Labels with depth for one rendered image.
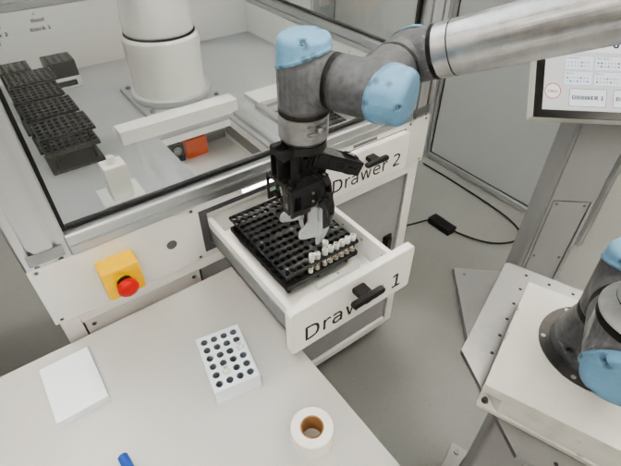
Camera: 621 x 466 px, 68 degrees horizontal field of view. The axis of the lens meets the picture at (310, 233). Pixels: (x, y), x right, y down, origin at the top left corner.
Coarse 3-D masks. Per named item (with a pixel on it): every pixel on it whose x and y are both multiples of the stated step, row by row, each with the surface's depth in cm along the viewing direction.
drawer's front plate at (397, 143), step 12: (408, 132) 121; (372, 144) 116; (384, 144) 117; (396, 144) 120; (360, 156) 114; (396, 156) 123; (372, 168) 119; (384, 168) 123; (396, 168) 126; (348, 180) 116; (360, 180) 119; (372, 180) 122; (336, 192) 116
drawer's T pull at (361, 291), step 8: (352, 288) 81; (360, 288) 81; (368, 288) 81; (376, 288) 81; (384, 288) 81; (360, 296) 80; (368, 296) 80; (376, 296) 81; (352, 304) 79; (360, 304) 79
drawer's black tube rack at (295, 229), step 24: (264, 216) 99; (240, 240) 98; (264, 240) 92; (288, 240) 93; (312, 240) 92; (336, 240) 97; (264, 264) 91; (288, 264) 91; (336, 264) 92; (288, 288) 87
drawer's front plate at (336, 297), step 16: (384, 256) 85; (400, 256) 86; (368, 272) 82; (384, 272) 86; (400, 272) 89; (336, 288) 79; (304, 304) 76; (320, 304) 78; (336, 304) 81; (368, 304) 89; (288, 320) 76; (304, 320) 77; (320, 320) 81; (336, 320) 84; (288, 336) 79; (304, 336) 80; (320, 336) 84
